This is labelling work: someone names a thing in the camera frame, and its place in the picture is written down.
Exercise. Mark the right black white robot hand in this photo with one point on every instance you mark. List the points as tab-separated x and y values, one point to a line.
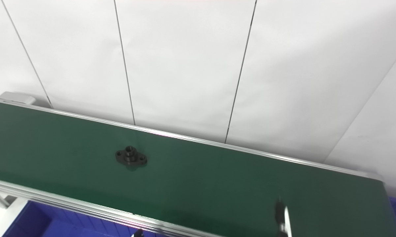
282	220

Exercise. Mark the black flanged metal part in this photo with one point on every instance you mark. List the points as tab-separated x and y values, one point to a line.
129	157

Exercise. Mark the green conveyor belt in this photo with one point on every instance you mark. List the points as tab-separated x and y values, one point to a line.
69	203
201	177

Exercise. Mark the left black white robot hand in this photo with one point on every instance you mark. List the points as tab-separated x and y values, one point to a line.
138	234

